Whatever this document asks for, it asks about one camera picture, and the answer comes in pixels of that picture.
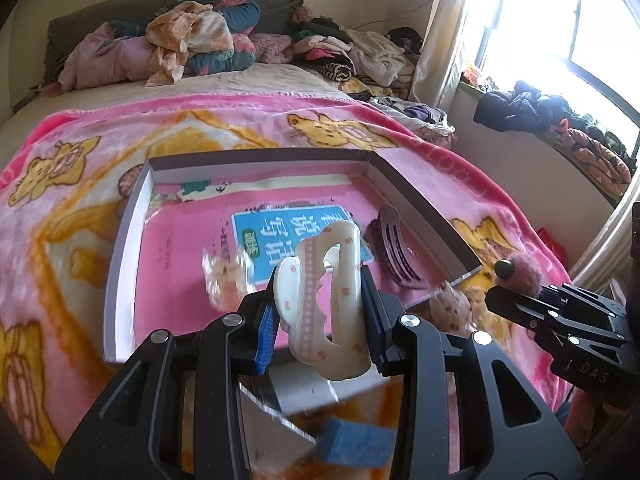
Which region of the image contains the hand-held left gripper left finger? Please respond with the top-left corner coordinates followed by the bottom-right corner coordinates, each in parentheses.
top-left (52, 267), bottom-right (281, 480)

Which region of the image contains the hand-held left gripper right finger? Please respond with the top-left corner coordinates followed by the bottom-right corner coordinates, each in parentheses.
top-left (357, 265), bottom-right (586, 480)

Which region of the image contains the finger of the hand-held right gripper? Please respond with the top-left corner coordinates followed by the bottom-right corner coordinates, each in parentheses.
top-left (541, 281), bottom-right (629, 333)
top-left (485, 284), bottom-right (568, 343)

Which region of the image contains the dotted fabric hair bow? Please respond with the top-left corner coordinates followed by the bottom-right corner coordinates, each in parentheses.
top-left (429, 281), bottom-right (489, 337)

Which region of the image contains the white hair claw clip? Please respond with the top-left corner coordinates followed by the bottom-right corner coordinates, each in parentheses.
top-left (272, 220), bottom-right (373, 382)

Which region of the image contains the blue sponge block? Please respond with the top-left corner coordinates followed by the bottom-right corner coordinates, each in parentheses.
top-left (312, 416), bottom-right (399, 467)

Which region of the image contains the shallow cardboard box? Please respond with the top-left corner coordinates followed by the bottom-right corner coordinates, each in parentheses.
top-left (102, 149), bottom-right (483, 363)

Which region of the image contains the purple hair claw clip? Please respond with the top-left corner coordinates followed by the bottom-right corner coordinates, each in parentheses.
top-left (364, 205), bottom-right (427, 289)

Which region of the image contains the clear plastic accessory packet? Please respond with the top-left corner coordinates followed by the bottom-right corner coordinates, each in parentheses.
top-left (200, 246), bottom-right (262, 312)

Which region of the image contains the small rectangular mirror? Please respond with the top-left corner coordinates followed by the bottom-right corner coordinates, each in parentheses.
top-left (238, 374), bottom-right (342, 462)

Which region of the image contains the pink book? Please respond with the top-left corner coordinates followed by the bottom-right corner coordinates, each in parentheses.
top-left (134, 174), bottom-right (451, 343)

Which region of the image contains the orange printed dark cloth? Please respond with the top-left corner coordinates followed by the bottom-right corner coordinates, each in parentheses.
top-left (546, 109), bottom-right (634, 197)

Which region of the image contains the dark jacket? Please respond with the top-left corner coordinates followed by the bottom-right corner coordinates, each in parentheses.
top-left (472, 79), bottom-right (572, 134)

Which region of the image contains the white bag of clothes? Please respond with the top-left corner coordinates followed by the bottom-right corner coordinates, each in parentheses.
top-left (369, 94), bottom-right (457, 137)

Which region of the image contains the pink printed blanket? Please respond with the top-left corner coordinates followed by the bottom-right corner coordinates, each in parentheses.
top-left (0, 94), bottom-right (577, 480)

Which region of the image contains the pile of clothes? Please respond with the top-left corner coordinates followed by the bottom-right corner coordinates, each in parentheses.
top-left (289, 4), bottom-right (422, 102)

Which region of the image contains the black garment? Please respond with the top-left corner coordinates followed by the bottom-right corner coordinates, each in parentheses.
top-left (387, 26), bottom-right (427, 57)

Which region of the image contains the pink fluffy cloth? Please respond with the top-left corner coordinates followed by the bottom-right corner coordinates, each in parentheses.
top-left (249, 31), bottom-right (297, 67)

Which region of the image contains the window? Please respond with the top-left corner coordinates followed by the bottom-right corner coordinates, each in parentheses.
top-left (465, 0), bottom-right (640, 123)

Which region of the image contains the cream curtain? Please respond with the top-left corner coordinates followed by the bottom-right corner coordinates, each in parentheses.
top-left (409, 0), bottom-right (482, 112)

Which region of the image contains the cream orange printed cloth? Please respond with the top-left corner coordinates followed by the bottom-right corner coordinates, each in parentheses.
top-left (145, 1), bottom-right (236, 87)

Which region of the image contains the pink quilt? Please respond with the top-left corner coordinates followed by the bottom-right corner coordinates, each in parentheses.
top-left (56, 21), bottom-right (157, 94)

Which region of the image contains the dark blue floral quilt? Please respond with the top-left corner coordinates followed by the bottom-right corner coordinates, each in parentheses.
top-left (106, 0), bottom-right (264, 77)

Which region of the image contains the pink pompom hair tie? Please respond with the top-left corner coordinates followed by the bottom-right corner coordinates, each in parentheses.
top-left (494, 254), bottom-right (546, 294)

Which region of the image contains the thin wall cable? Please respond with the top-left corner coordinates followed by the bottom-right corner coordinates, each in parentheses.
top-left (349, 0), bottom-right (443, 32)

